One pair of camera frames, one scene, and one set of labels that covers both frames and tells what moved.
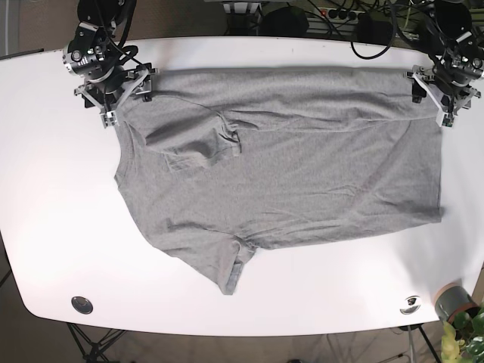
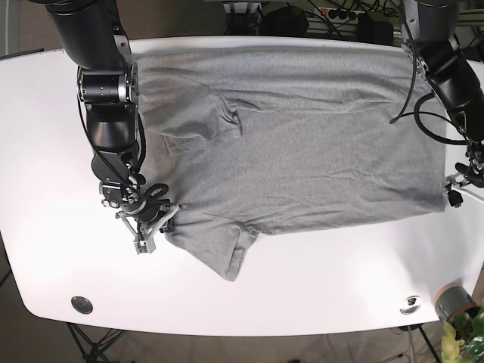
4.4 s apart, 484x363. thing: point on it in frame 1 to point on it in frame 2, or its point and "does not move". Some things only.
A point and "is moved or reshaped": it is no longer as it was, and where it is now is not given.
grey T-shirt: x=224 y=162 is moved or reshaped
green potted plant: x=463 y=341 does not move
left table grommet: x=82 y=305 does not move
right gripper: x=449 y=83 to x=467 y=174
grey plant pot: x=451 y=299 does not move
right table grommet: x=414 y=303 does not move
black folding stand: x=93 y=352 does not move
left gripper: x=109 y=71 to x=143 y=205
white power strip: x=342 y=14 does not move
